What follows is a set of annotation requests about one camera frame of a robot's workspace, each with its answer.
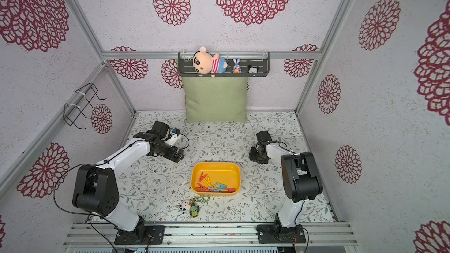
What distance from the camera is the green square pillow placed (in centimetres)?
97

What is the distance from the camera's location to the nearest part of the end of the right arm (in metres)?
0.74

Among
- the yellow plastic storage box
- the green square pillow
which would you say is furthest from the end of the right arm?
the green square pillow

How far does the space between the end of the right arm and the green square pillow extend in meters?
0.28

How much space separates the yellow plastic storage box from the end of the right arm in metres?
0.10

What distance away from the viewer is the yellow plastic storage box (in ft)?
2.85
